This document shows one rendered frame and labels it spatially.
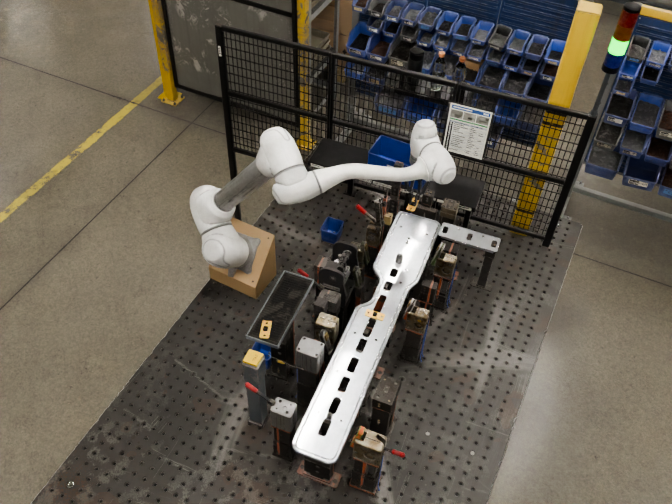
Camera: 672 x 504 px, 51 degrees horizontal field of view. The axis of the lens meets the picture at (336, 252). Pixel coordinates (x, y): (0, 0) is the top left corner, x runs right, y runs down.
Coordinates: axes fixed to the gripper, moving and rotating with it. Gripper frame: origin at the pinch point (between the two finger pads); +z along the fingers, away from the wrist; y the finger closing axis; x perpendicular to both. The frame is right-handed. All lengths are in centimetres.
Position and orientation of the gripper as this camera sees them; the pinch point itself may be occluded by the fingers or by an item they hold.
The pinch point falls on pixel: (413, 198)
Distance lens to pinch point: 318.3
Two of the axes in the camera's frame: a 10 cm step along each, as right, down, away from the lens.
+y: 9.3, 2.9, -2.2
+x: 3.6, -6.8, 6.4
